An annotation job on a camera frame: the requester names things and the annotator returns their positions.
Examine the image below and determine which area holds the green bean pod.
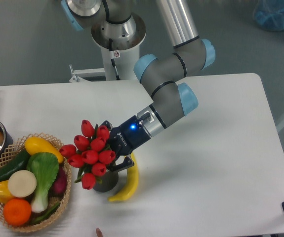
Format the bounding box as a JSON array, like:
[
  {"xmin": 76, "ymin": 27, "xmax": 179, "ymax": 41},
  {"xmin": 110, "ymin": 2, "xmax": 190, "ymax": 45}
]
[{"xmin": 30, "ymin": 202, "xmax": 60, "ymax": 225}]

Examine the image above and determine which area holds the green bok choy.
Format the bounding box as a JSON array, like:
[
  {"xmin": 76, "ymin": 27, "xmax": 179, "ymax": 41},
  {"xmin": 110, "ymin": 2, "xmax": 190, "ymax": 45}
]
[{"xmin": 27, "ymin": 152, "xmax": 59, "ymax": 213}]

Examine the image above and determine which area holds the yellow banana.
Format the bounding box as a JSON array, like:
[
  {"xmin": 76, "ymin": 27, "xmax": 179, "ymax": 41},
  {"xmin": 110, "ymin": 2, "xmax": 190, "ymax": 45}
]
[{"xmin": 108, "ymin": 153, "xmax": 139, "ymax": 202}]

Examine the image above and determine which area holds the yellow squash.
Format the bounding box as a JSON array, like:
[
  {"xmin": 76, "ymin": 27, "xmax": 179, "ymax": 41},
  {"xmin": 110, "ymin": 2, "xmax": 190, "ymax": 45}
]
[{"xmin": 24, "ymin": 137, "xmax": 64, "ymax": 163}]

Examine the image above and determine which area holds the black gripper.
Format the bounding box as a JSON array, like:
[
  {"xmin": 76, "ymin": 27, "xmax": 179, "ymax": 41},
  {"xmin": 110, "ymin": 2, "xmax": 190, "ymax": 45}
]
[{"xmin": 100, "ymin": 115, "xmax": 151, "ymax": 172}]

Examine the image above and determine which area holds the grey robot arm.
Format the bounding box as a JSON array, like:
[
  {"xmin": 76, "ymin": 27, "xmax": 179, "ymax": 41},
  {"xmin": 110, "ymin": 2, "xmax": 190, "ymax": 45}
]
[{"xmin": 61, "ymin": 0, "xmax": 215, "ymax": 171}]

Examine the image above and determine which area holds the dark green cucumber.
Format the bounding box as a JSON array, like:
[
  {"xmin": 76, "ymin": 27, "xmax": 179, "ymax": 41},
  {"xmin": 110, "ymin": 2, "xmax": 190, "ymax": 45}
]
[{"xmin": 0, "ymin": 149, "xmax": 31, "ymax": 182}]

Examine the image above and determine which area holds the yellow bell pepper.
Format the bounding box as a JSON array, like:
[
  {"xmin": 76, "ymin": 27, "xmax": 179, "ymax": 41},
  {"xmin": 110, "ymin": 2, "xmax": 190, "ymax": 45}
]
[{"xmin": 0, "ymin": 180, "xmax": 15, "ymax": 204}]

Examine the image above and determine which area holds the purple sweet potato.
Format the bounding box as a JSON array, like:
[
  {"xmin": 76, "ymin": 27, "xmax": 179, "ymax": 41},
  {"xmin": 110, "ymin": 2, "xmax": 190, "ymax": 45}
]
[{"xmin": 51, "ymin": 166, "xmax": 67, "ymax": 195}]

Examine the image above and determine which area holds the person fingertip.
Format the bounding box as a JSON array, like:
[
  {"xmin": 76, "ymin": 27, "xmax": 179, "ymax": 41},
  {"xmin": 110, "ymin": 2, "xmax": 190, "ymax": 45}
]
[{"xmin": 96, "ymin": 228, "xmax": 103, "ymax": 237}]

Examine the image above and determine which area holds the white round radish slice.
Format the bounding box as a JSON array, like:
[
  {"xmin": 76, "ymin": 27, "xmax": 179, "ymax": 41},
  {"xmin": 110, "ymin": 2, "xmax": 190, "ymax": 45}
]
[{"xmin": 8, "ymin": 170, "xmax": 37, "ymax": 198}]

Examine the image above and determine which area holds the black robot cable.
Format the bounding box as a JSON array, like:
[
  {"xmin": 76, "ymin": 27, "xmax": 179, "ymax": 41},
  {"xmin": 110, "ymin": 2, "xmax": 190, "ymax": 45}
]
[{"xmin": 108, "ymin": 38, "xmax": 121, "ymax": 80}]

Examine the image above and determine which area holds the orange fruit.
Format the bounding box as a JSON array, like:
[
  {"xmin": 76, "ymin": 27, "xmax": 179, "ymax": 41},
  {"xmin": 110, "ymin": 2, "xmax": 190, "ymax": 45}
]
[{"xmin": 3, "ymin": 198, "xmax": 32, "ymax": 226}]

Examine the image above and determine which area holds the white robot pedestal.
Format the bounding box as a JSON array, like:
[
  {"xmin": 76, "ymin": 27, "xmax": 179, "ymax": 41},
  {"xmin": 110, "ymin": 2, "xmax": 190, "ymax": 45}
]
[{"xmin": 69, "ymin": 12, "xmax": 147, "ymax": 83}]

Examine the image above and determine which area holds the red tulip bouquet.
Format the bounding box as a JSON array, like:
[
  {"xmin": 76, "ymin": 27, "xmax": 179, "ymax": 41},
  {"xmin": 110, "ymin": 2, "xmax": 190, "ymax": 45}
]
[{"xmin": 59, "ymin": 119, "xmax": 116, "ymax": 190}]

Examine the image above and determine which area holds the dark grey ribbed vase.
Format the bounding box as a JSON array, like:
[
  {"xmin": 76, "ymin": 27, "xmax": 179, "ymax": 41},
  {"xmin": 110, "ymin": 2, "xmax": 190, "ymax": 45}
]
[{"xmin": 93, "ymin": 165, "xmax": 119, "ymax": 193}]

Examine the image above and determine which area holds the woven wicker basket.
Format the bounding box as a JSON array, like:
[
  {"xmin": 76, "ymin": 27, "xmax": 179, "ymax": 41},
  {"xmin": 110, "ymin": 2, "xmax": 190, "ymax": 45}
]
[{"xmin": 0, "ymin": 133, "xmax": 72, "ymax": 233}]

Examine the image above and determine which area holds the blue plastic bag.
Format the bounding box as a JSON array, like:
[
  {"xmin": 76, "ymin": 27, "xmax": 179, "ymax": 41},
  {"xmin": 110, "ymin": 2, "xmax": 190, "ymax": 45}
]
[{"xmin": 253, "ymin": 0, "xmax": 284, "ymax": 32}]

